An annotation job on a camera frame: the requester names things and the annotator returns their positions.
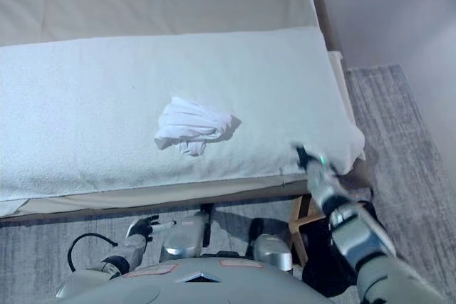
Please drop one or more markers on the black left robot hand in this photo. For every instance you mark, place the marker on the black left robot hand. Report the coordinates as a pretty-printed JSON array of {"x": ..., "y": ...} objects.
[{"x": 142, "y": 227}]

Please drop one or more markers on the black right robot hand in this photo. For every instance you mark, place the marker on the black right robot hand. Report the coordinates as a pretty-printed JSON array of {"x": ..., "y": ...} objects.
[{"x": 308, "y": 161}]

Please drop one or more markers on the white garment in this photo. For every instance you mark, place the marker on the white garment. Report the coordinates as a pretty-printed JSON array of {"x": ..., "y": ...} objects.
[{"x": 192, "y": 124}]

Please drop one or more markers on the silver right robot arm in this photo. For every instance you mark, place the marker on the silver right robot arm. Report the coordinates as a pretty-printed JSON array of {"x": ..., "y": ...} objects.
[{"x": 356, "y": 236}]

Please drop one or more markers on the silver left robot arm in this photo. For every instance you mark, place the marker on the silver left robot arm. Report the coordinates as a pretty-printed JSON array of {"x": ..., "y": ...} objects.
[{"x": 124, "y": 256}]

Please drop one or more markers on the wooden laundry basket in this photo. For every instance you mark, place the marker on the wooden laundry basket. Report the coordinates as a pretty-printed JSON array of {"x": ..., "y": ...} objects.
[{"x": 295, "y": 225}]

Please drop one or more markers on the silver left robot leg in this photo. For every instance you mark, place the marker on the silver left robot leg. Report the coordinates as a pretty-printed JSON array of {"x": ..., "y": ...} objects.
[{"x": 185, "y": 236}]

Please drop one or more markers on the silver robot leg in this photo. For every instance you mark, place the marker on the silver robot leg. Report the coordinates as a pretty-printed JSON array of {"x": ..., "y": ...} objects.
[
  {"x": 185, "y": 236},
  {"x": 270, "y": 250}
]

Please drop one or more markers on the grey robot torso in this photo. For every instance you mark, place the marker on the grey robot torso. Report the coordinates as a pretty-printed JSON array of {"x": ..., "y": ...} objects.
[{"x": 199, "y": 286}]

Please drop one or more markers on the silver right robot leg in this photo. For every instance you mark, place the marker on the silver right robot leg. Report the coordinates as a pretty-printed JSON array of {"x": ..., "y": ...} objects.
[{"x": 270, "y": 250}]

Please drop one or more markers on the grey striped rug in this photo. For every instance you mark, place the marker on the grey striped rug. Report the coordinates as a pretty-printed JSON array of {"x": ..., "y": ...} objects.
[{"x": 409, "y": 140}]

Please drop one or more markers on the white fleece blanket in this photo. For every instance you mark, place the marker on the white fleece blanket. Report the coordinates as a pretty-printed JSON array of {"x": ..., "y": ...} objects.
[{"x": 89, "y": 104}]

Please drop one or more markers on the beige duvet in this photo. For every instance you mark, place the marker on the beige duvet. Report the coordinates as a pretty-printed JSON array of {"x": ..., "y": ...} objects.
[{"x": 142, "y": 1}]

